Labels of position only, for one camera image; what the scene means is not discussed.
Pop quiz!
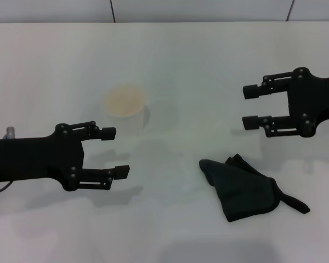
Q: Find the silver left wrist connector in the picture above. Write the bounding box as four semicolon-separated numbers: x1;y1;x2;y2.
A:
3;126;16;141

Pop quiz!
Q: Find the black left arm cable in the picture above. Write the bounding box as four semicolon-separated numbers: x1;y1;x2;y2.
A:
0;180;14;195

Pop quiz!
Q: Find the white paper cup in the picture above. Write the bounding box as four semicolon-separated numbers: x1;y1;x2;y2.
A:
101;84;152;135

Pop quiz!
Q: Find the dark blue rag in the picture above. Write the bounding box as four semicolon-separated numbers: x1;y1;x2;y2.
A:
198;153;311;224

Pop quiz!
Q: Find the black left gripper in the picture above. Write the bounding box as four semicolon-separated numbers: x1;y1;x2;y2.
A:
0;121;131;192

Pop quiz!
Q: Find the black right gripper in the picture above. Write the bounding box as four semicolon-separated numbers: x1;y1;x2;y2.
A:
242;66;329;138

